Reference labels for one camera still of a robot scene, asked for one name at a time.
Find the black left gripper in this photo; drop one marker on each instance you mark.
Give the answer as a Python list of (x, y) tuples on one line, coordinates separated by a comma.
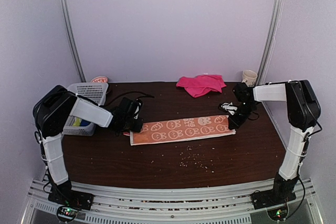
[(137, 128)]

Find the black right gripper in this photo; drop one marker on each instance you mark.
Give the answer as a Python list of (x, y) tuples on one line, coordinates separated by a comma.
[(237, 123)]

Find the orange bunny towel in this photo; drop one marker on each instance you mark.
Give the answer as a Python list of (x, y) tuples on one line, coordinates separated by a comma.
[(182, 130)]

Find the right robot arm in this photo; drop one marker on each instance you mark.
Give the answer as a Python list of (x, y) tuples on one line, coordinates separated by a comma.
[(303, 111)]

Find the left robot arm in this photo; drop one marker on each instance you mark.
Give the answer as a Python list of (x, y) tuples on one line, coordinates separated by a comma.
[(51, 114)]

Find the beige printed mug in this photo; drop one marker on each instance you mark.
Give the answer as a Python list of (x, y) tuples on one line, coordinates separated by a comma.
[(249, 77)]

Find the pink towel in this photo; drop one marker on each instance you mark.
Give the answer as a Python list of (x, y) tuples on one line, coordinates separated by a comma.
[(201, 85)]

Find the blue rolled towel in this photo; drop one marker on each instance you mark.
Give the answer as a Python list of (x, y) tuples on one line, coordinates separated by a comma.
[(84, 123)]

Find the white plastic basket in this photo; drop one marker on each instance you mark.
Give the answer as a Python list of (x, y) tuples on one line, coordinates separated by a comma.
[(90, 96)]

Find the red white bowl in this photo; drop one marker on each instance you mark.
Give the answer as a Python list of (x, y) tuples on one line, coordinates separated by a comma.
[(100, 79)]

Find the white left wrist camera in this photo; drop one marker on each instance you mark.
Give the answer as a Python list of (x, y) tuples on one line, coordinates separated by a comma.
[(138, 108)]

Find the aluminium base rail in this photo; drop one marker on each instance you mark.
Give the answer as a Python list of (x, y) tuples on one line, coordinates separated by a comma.
[(222, 204)]

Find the right aluminium post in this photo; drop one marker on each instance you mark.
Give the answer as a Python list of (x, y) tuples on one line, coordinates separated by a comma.
[(270, 41)]

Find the aluminium post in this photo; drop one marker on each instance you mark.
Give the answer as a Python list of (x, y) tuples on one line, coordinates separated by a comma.
[(71, 40), (270, 41)]

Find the left aluminium post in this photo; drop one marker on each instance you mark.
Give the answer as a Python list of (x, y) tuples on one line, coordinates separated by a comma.
[(71, 40)]

